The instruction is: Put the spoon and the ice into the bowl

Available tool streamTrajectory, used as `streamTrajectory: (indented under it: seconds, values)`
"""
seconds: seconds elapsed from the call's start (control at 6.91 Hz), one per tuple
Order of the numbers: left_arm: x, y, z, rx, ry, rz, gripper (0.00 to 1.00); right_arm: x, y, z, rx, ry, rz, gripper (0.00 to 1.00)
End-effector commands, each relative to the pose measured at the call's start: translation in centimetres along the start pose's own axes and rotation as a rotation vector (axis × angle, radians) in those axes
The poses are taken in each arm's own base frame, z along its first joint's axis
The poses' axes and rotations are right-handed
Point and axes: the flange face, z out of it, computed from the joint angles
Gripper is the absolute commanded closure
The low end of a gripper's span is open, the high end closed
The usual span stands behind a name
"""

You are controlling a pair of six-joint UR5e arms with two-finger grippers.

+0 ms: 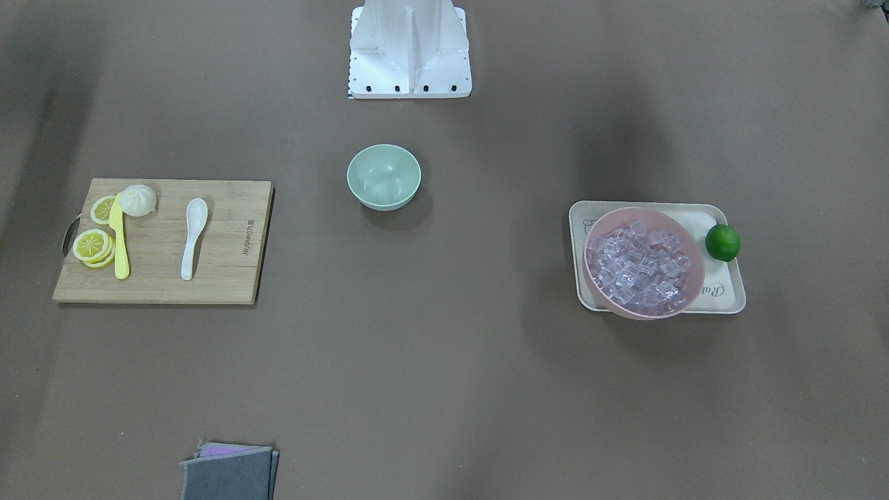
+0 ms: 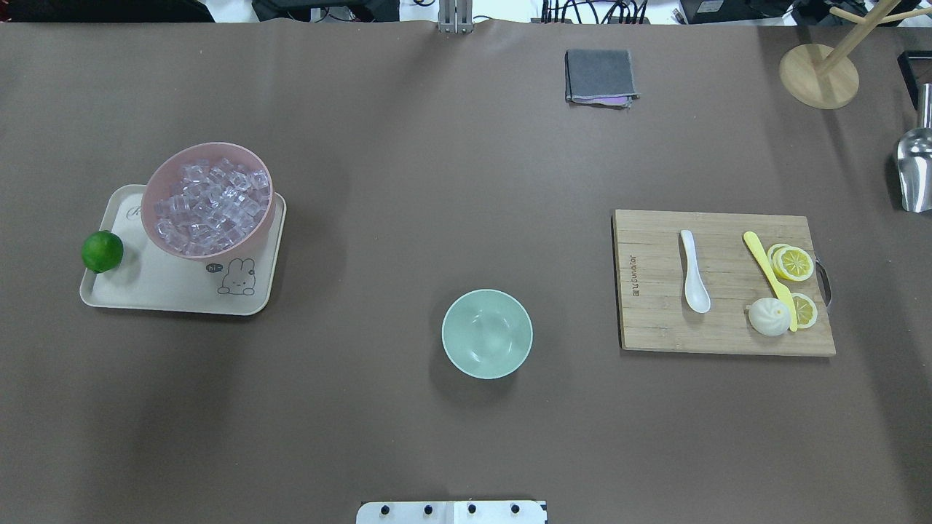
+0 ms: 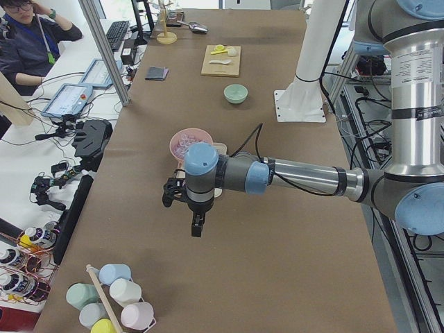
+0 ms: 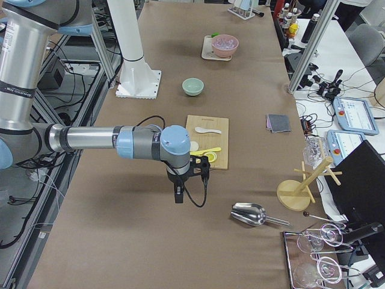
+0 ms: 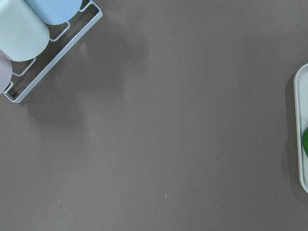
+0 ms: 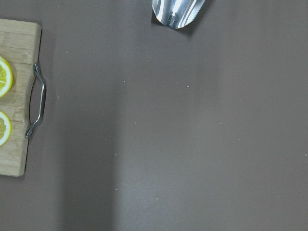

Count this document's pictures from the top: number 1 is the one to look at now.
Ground green lime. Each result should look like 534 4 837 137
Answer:
705 224 742 263

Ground grey folded cloth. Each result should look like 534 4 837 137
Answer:
180 442 279 499

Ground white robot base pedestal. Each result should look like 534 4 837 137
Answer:
347 1 473 99

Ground light green bowl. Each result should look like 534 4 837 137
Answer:
347 144 422 211

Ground purple folded cloth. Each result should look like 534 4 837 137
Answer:
194 442 261 458

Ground pink bowl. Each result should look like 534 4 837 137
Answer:
582 208 704 321

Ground white ceramic spoon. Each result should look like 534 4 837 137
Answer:
180 197 209 281

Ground white steamed bun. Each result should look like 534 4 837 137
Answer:
119 184 158 217

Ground pile of ice cubes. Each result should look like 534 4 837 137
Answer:
585 219 693 316

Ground back lemon slice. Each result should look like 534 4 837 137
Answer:
81 237 115 269

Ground yellow plastic knife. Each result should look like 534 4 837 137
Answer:
108 192 131 281

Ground bamboo cutting board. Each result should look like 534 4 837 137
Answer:
53 179 275 305

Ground beige rectangular tray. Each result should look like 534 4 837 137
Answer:
568 201 747 315

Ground lemon slice near bun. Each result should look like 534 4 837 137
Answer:
91 195 117 226

